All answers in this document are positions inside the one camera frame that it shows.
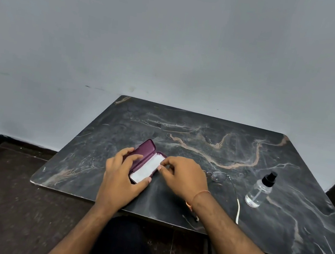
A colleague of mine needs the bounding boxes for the person's left hand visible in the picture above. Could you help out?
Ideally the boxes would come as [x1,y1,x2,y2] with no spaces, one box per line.
[93,143,157,219]

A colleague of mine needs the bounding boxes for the person's right hand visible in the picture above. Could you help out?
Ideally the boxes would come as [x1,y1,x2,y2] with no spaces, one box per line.
[153,154,214,206]

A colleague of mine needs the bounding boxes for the metal-framed eyeglasses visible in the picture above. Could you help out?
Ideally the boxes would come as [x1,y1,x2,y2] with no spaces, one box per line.
[196,169,246,228]

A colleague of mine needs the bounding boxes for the white cleaning cloth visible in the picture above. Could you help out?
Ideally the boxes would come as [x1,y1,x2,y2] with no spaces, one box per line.
[128,150,166,187]

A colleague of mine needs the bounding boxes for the maroon glasses case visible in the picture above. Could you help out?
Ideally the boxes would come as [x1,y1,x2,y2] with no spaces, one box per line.
[121,136,171,189]

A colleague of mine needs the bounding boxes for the clear spray bottle black cap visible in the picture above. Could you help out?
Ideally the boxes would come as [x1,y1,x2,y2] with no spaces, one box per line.
[243,168,278,211]

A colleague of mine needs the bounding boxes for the person's right forearm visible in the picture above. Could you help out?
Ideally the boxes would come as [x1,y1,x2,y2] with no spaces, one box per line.
[185,191,321,254]

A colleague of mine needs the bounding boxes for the person's left forearm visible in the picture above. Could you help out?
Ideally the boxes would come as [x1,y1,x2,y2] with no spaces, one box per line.
[42,197,125,254]

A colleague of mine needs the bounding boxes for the person's black trousers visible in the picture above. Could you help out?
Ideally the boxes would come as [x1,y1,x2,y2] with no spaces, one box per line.
[87,213,234,254]

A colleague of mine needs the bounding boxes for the black skirting board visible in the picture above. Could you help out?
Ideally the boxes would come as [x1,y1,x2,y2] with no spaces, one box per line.
[0,134,60,178]

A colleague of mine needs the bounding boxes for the orange thread bracelet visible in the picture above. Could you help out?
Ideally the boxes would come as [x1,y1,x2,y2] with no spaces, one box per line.
[184,187,211,214]

